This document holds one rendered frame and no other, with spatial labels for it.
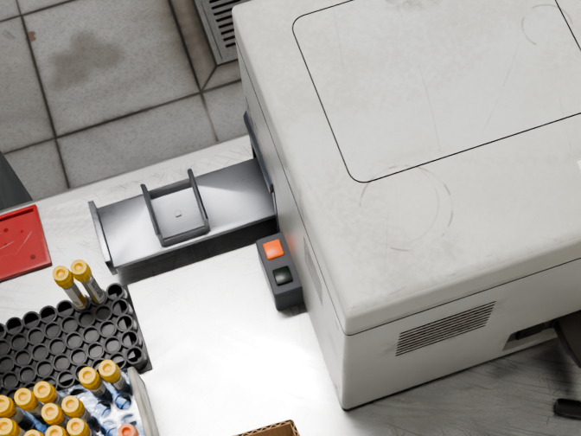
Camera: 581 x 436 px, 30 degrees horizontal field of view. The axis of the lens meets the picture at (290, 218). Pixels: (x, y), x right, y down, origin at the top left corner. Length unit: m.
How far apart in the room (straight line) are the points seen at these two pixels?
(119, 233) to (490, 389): 0.39
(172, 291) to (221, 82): 1.14
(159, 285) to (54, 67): 1.22
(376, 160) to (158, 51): 1.47
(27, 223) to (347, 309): 0.48
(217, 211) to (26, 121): 1.19
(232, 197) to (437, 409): 0.29
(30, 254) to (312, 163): 0.42
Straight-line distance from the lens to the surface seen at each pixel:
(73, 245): 1.12
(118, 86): 2.21
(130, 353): 1.06
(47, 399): 0.97
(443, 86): 0.83
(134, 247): 1.07
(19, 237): 1.14
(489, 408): 1.05
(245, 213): 1.06
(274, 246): 1.03
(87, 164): 2.15
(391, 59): 0.84
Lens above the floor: 1.90
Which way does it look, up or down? 68 degrees down
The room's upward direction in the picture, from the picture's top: 6 degrees counter-clockwise
